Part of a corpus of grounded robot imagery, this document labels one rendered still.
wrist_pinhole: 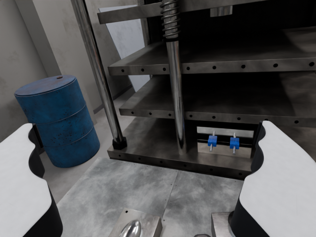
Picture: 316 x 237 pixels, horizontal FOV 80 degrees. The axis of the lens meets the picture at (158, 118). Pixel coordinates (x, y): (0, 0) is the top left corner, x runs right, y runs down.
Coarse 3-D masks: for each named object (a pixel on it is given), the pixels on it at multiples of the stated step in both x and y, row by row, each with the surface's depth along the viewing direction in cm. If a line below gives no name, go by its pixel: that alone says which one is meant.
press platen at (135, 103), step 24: (240, 72) 138; (264, 72) 131; (288, 72) 125; (312, 72) 120; (144, 96) 123; (168, 96) 118; (192, 96) 113; (216, 96) 109; (240, 96) 105; (264, 96) 101; (288, 96) 97; (312, 96) 94; (216, 120) 95; (240, 120) 91; (264, 120) 87; (288, 120) 83; (312, 120) 80
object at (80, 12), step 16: (80, 0) 82; (144, 0) 137; (80, 16) 84; (80, 32) 89; (144, 32) 146; (96, 48) 93; (96, 64) 95; (96, 80) 99; (112, 112) 109; (112, 128) 114; (112, 144) 119
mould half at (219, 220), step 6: (216, 216) 62; (222, 216) 62; (228, 216) 61; (216, 222) 60; (222, 222) 60; (216, 228) 59; (222, 228) 58; (216, 234) 57; (222, 234) 57; (228, 234) 57
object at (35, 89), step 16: (48, 80) 223; (64, 80) 213; (16, 96) 191; (32, 96) 185; (48, 96) 189; (64, 96) 198; (80, 96) 220; (32, 112) 194; (48, 112) 195; (64, 112) 202; (80, 112) 219; (48, 128) 203; (64, 128) 208; (80, 128) 221; (48, 144) 215; (64, 144) 216; (80, 144) 226; (96, 144) 250; (64, 160) 225; (80, 160) 232
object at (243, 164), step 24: (144, 120) 148; (168, 120) 143; (192, 120) 138; (144, 144) 121; (168, 144) 118; (192, 144) 115; (312, 144) 101; (192, 168) 104; (216, 168) 98; (240, 168) 94
